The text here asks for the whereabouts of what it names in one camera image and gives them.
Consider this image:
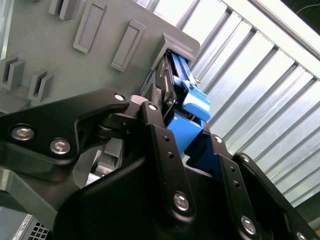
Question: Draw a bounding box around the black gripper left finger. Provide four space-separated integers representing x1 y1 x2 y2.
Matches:
0 88 199 221

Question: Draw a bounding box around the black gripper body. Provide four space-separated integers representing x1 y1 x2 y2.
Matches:
53 156 239 240

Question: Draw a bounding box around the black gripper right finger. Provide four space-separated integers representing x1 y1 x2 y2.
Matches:
201 130 316 240

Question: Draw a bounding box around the hard disk blue carrier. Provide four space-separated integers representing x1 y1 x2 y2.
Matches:
141 51 226 182

